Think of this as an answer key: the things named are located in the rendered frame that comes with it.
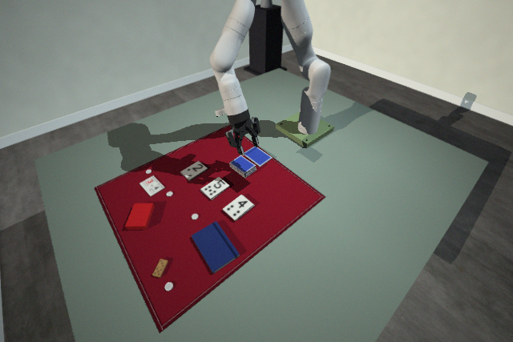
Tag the dark red fabric mat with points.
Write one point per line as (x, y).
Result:
(160, 326)

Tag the red rectangular tile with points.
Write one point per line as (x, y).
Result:
(140, 216)

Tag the blue card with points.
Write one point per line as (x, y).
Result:
(242, 164)

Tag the dark red cloth mat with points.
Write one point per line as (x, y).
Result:
(278, 196)

